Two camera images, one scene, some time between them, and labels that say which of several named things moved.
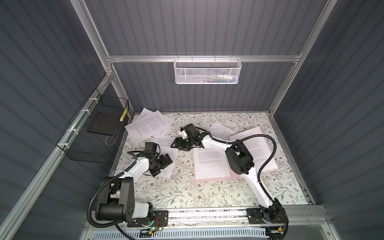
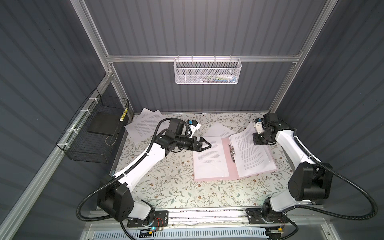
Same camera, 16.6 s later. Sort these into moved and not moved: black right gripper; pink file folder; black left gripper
Moved: black right gripper; black left gripper
Not moved: pink file folder
